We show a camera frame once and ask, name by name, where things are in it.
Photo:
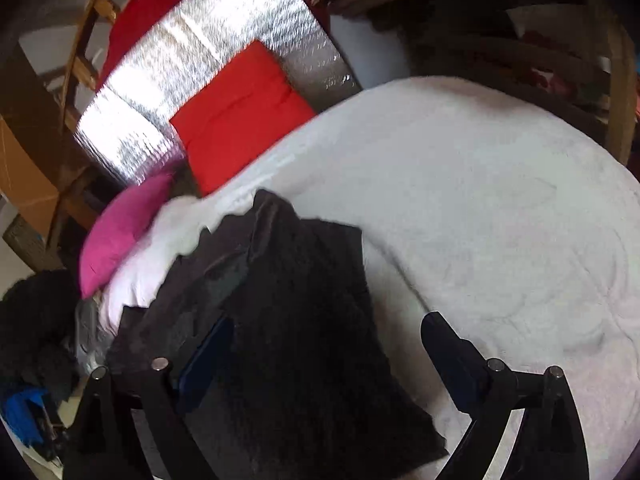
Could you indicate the red pillow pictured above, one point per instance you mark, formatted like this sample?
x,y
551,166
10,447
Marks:
x,y
246,108

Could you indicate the grey garment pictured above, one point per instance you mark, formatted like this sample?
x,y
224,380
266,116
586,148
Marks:
x,y
92,340

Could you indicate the black coat pile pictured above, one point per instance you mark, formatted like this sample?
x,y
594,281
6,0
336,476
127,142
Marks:
x,y
38,330

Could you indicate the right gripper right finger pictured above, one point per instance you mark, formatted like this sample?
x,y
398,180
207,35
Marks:
x,y
550,443

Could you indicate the white bed blanket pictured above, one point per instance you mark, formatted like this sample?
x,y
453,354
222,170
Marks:
x,y
516,227

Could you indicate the dark navy quilted jacket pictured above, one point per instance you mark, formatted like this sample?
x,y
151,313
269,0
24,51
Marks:
x,y
269,327

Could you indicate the wooden side table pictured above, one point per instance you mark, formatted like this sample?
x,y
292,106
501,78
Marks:
x,y
575,58

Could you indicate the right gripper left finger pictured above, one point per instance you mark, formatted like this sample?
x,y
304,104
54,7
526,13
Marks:
x,y
103,442

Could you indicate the silver foil insulation board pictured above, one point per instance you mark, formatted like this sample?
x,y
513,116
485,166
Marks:
x,y
126,128

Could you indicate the pink pillow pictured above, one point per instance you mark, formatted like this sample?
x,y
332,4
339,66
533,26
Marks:
x,y
118,229

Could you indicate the blue jacket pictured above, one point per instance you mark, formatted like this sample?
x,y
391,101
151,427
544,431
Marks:
x,y
16,414

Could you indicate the brown wooden pillar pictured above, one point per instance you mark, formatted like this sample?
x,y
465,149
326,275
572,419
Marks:
x,y
31,153

